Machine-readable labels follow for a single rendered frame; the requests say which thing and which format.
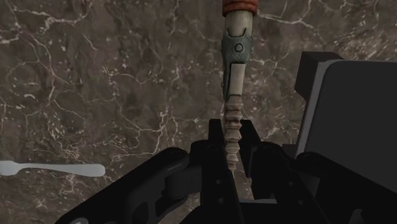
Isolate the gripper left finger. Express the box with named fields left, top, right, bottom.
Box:
left=55, top=118, right=245, bottom=224

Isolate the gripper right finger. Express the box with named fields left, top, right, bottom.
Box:
left=239, top=118, right=397, bottom=224

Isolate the beige staff with teal fitting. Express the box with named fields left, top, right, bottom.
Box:
left=220, top=0, right=259, bottom=175

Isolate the dark grey box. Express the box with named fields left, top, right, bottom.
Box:
left=293, top=51, right=397, bottom=193

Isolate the white plastic spoon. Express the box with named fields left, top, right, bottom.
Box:
left=0, top=160, right=106, bottom=178

